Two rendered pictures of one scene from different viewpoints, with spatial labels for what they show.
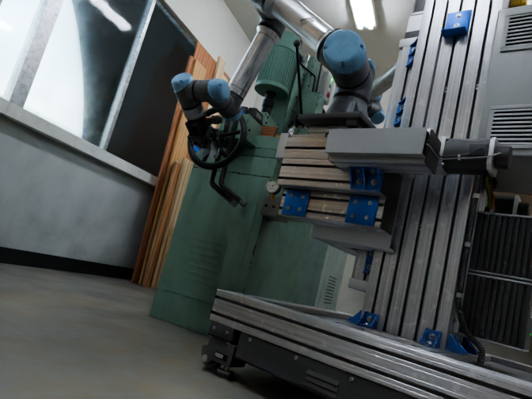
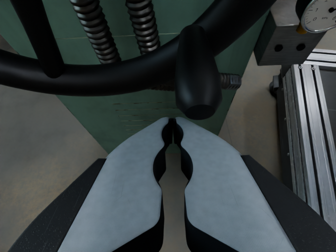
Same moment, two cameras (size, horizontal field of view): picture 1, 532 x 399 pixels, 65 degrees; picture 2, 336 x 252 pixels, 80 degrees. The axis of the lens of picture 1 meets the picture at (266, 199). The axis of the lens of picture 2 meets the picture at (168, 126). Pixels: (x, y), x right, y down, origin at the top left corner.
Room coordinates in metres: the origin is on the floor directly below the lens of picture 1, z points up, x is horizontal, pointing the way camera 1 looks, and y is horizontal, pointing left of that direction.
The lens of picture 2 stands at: (1.57, 0.26, 0.82)
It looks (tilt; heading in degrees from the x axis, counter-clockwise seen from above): 62 degrees down; 337
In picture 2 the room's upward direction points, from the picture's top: 6 degrees counter-clockwise
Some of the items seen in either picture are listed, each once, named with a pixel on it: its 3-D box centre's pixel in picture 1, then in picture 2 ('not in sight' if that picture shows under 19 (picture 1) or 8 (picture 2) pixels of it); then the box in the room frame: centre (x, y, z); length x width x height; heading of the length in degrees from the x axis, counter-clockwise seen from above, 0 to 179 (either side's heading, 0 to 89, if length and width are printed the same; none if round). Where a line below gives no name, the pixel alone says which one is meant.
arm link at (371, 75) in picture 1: (354, 80); not in sight; (1.28, -0.18, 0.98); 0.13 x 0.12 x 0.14; 156
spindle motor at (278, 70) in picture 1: (278, 66); not in sight; (2.01, 0.11, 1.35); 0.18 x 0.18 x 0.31
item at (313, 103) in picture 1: (313, 108); not in sight; (2.13, -0.12, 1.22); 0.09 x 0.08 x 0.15; 152
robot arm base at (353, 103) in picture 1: (347, 113); not in sight; (1.28, -0.19, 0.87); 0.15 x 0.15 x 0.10
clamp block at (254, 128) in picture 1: (240, 128); not in sight; (1.84, 0.19, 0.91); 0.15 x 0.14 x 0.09; 62
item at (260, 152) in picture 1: (246, 157); not in sight; (1.96, 0.14, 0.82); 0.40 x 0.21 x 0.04; 62
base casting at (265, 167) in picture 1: (260, 181); not in sight; (2.12, 0.05, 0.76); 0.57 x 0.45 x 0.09; 152
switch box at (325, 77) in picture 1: (324, 88); not in sight; (2.23, -0.16, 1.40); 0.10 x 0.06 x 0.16; 152
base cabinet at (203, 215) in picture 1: (239, 257); (151, 37); (2.12, 0.06, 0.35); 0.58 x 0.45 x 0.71; 152
